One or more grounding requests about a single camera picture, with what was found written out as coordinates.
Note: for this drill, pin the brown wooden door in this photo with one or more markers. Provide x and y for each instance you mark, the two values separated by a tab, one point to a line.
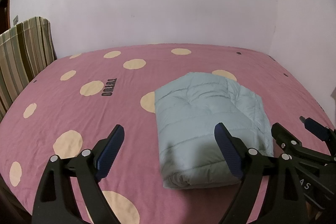
4	19

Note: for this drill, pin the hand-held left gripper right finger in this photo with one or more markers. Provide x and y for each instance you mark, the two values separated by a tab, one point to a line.
228	153

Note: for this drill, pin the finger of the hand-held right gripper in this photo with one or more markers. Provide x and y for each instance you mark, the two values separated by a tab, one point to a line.
283	134
317	128

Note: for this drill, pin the pink polka dot bed sheet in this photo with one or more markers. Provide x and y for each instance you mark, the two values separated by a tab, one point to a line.
78	113

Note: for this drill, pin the light blue puffer jacket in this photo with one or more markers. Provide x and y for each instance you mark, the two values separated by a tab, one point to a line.
199	113

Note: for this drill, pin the wall switch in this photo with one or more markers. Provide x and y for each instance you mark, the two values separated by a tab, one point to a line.
15	19

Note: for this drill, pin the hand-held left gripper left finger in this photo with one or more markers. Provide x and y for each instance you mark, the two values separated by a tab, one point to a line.
110	153

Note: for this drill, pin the striped headboard cushion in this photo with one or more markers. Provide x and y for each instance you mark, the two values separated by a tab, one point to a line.
23	56

